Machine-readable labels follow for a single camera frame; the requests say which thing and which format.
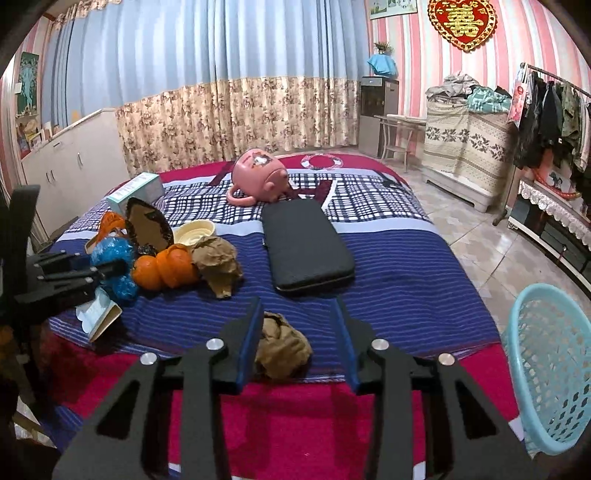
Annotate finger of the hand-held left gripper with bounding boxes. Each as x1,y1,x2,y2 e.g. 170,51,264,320
15,260,132,318
27,251,94,278

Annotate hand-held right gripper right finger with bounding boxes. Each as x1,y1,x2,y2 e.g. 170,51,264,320
331,298,539,480

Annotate green wall picture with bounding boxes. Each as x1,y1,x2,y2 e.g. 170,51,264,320
16,52,41,118

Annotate blue floral curtain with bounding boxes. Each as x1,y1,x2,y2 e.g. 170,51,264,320
41,0,370,176

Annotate grey water dispenser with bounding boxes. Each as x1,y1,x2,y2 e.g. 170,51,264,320
359,76,400,158

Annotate light blue plastic basket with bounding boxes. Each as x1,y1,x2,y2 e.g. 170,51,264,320
501,282,591,455

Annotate orange snack packet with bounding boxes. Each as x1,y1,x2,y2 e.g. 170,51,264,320
85,211,127,254

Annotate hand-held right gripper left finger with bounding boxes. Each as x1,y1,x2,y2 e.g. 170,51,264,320
52,296,265,480

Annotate cream paper bowl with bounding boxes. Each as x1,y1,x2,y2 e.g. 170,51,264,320
173,219,217,247

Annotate orange peel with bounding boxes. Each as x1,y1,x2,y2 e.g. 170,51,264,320
131,255,162,291

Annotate brown paper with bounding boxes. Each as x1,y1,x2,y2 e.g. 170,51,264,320
254,311,313,381
190,235,244,301

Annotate printed hanging bag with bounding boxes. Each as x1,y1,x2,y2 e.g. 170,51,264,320
506,69,529,127

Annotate row of hanging clothes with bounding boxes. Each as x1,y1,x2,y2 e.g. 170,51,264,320
512,69,591,171

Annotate black padded case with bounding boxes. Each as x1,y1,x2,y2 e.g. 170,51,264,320
261,200,356,294

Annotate blue plastic bag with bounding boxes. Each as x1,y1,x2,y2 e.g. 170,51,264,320
90,237,139,305

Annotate landscape wall poster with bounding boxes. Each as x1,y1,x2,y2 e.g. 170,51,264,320
369,0,419,20

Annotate orange pumpkin toy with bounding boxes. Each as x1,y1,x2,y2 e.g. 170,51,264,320
156,244,200,289

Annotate white cabinet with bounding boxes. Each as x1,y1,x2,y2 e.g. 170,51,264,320
21,108,132,236

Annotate red white printed bag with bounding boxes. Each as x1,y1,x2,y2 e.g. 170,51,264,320
531,166,583,199

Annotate foil snack bag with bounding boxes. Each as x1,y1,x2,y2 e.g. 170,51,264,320
126,198,175,252

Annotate red gold heart decoration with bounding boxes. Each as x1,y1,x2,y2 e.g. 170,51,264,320
427,0,499,52

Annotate plant with blue cover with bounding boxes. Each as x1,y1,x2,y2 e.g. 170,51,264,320
368,41,399,78

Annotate white green box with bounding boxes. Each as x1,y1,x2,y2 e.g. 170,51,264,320
106,172,165,217

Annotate metal clothes rack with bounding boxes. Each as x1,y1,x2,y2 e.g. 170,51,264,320
492,62,591,227

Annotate cloth-covered cabinet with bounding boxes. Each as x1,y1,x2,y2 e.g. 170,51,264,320
422,99,520,213

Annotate small metal side table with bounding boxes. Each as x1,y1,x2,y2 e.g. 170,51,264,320
374,113,428,174

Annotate pile of clothes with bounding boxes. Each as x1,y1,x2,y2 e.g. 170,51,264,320
425,71,513,114

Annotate low bench with lace cover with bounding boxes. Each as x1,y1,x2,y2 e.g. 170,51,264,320
508,178,591,287

